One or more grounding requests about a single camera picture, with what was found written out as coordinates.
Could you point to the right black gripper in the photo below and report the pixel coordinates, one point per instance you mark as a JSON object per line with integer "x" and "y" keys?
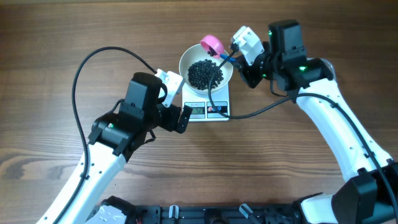
{"x": 245, "y": 70}

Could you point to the black beans in bowl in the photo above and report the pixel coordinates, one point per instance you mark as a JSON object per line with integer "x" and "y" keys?
{"x": 200, "y": 73}

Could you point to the white digital kitchen scale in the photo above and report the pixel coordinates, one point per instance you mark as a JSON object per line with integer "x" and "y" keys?
{"x": 202, "y": 109}

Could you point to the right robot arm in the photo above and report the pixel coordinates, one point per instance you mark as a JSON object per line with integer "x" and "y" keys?
{"x": 369, "y": 193}

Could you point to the white round bowl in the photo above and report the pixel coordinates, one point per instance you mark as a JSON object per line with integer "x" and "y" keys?
{"x": 196, "y": 53}

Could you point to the pink scoop blue handle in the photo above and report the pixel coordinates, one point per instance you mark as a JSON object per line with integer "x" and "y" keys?
{"x": 213, "y": 47}

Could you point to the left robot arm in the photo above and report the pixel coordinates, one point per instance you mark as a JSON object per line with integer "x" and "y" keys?
{"x": 113, "y": 139}

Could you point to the clear plastic container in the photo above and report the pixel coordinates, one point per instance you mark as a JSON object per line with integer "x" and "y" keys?
{"x": 330, "y": 67}

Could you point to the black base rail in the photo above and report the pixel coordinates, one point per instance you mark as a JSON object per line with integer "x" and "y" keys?
{"x": 117, "y": 210}

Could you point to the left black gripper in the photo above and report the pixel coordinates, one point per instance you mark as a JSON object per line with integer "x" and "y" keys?
{"x": 170, "y": 124}

